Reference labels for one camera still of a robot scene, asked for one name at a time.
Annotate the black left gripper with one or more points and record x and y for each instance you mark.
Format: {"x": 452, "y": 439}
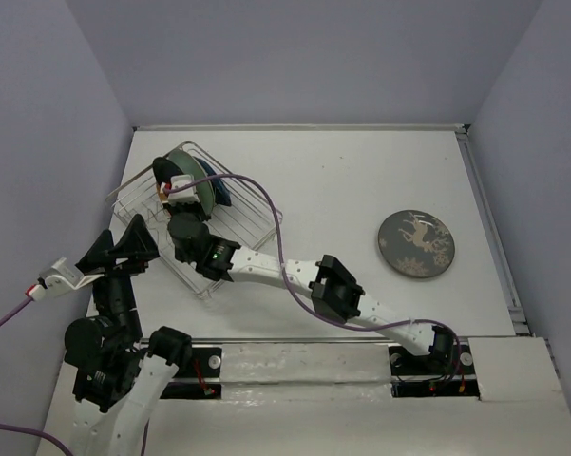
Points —
{"x": 138, "y": 240}

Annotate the dark blue plate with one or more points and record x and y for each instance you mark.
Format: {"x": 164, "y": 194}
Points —
{"x": 222, "y": 194}

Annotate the teal flower plate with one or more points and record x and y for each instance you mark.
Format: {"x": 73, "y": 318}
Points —
{"x": 192, "y": 167}

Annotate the glossy black plate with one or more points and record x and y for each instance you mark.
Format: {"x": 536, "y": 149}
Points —
{"x": 163, "y": 170}

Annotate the grey deer plate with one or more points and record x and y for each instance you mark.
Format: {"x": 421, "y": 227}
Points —
{"x": 416, "y": 244}

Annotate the orange woven plate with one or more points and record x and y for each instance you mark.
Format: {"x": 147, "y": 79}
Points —
{"x": 162, "y": 196}

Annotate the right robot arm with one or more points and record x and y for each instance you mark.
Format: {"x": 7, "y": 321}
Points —
{"x": 325, "y": 289}

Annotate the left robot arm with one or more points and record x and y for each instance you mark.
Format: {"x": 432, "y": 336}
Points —
{"x": 118, "y": 383}

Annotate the metal wire dish rack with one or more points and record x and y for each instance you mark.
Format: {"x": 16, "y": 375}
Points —
{"x": 198, "y": 218}

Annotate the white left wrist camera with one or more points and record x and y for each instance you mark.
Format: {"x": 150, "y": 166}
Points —
{"x": 58, "y": 279}

